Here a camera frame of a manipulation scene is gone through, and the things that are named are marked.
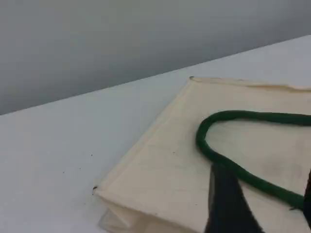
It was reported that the white handbag with green handle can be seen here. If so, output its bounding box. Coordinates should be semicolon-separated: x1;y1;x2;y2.
93;76;311;233

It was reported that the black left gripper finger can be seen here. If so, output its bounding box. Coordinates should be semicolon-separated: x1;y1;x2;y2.
303;167;311;212
205;164;266;233

